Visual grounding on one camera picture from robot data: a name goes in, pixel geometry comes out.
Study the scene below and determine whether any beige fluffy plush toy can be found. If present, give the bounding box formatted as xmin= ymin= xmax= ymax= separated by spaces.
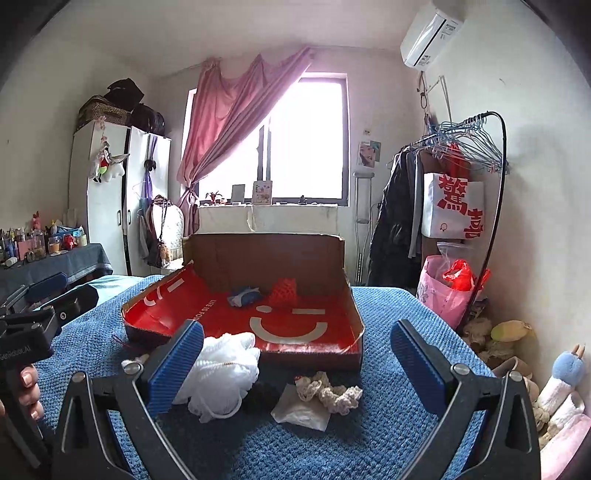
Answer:
xmin=462 ymin=316 xmax=495 ymax=347

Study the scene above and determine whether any hanging plush toy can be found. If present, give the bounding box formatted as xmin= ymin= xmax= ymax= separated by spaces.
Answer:
xmin=90 ymin=138 xmax=130 ymax=184

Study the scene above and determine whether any red plastic bag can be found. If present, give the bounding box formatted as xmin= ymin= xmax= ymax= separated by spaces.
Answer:
xmin=442 ymin=258 xmax=491 ymax=291

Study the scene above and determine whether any white mesh bath loofah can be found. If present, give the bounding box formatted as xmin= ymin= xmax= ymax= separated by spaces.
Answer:
xmin=173 ymin=331 xmax=262 ymax=423

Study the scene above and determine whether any dark glossy bag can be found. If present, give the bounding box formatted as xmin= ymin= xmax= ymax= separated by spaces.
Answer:
xmin=129 ymin=104 xmax=166 ymax=137

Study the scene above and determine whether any pink plastic bag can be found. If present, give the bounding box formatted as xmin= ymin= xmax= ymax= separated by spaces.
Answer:
xmin=416 ymin=255 xmax=485 ymax=330

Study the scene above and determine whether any leopard print storage box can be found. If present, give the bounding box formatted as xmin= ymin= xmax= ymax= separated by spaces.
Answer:
xmin=76 ymin=95 xmax=132 ymax=130

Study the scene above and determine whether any white wardrobe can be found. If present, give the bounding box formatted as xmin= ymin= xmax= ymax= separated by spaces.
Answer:
xmin=68 ymin=121 xmax=172 ymax=278

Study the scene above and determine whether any group of bottles and jars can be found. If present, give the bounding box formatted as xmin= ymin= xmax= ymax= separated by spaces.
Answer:
xmin=0 ymin=212 xmax=88 ymax=268

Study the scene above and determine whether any cream crochet scrunchie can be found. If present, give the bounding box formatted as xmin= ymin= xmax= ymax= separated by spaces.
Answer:
xmin=295 ymin=371 xmax=364 ymax=416

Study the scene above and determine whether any wall poster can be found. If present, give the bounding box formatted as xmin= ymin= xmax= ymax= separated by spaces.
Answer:
xmin=358 ymin=140 xmax=382 ymax=168

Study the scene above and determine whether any white chair with bags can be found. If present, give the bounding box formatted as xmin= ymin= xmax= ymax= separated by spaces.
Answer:
xmin=139 ymin=196 xmax=185 ymax=273

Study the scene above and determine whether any blue and white plush toy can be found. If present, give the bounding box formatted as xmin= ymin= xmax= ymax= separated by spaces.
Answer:
xmin=538 ymin=346 xmax=587 ymax=416

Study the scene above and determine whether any white translucent packet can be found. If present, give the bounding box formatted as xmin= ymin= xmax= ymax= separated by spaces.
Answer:
xmin=270 ymin=383 xmax=331 ymax=432

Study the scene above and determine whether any light teal bed sheet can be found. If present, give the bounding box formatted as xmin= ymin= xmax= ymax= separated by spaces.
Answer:
xmin=69 ymin=274 xmax=153 ymax=310

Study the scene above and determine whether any window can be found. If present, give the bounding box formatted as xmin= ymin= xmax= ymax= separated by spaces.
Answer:
xmin=185 ymin=76 xmax=349 ymax=208

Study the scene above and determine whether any pink curtain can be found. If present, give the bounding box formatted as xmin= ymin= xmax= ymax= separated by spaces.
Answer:
xmin=177 ymin=46 xmax=315 ymax=232

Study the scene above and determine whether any metal crutch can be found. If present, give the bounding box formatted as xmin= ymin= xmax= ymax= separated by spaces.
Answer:
xmin=353 ymin=171 xmax=374 ymax=286

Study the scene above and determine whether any cardboard box with red lining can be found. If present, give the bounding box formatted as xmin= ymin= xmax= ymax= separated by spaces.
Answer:
xmin=121 ymin=233 xmax=365 ymax=372

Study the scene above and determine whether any red mesh pouch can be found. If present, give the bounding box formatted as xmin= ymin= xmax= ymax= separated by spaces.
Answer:
xmin=270 ymin=277 xmax=298 ymax=308

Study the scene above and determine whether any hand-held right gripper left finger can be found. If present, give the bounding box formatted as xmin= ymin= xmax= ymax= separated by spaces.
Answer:
xmin=51 ymin=318 xmax=206 ymax=480

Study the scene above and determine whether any pink pillow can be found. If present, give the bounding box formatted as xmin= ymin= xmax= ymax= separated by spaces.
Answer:
xmin=540 ymin=413 xmax=591 ymax=480

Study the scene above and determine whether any purple hanging scarf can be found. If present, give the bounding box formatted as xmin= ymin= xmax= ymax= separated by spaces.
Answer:
xmin=142 ymin=134 xmax=160 ymax=204

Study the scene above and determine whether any black bag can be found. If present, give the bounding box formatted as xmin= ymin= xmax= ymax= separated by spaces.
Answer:
xmin=105 ymin=78 xmax=145 ymax=109

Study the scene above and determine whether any yellow green plush toy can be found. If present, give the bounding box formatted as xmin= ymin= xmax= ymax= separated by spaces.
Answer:
xmin=489 ymin=319 xmax=532 ymax=342

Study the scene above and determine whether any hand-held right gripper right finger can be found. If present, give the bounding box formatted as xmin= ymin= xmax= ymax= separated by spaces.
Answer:
xmin=390 ymin=319 xmax=542 ymax=480

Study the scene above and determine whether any person's left hand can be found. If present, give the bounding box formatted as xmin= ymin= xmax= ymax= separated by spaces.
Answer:
xmin=0 ymin=364 xmax=45 ymax=421

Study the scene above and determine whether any white air conditioner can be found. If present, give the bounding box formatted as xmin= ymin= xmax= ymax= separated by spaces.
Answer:
xmin=399 ymin=0 xmax=465 ymax=70

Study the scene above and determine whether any desk with dark cloth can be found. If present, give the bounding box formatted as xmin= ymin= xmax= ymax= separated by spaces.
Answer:
xmin=0 ymin=244 xmax=114 ymax=301

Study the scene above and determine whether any bunch of wire hangers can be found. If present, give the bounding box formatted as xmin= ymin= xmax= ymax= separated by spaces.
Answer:
xmin=416 ymin=115 xmax=509 ymax=175

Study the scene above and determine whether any black clothes rack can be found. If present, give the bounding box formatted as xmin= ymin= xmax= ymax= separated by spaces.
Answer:
xmin=462 ymin=111 xmax=509 ymax=324

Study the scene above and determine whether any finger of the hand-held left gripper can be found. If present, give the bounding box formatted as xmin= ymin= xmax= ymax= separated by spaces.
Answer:
xmin=0 ymin=271 xmax=70 ymax=315
xmin=28 ymin=285 xmax=100 ymax=326

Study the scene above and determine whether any white paper bag red print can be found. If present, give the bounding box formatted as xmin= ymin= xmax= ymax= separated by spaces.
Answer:
xmin=421 ymin=172 xmax=485 ymax=241

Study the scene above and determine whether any blue and white cloth item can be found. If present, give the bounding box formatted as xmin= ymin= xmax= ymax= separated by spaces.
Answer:
xmin=227 ymin=286 xmax=263 ymax=308

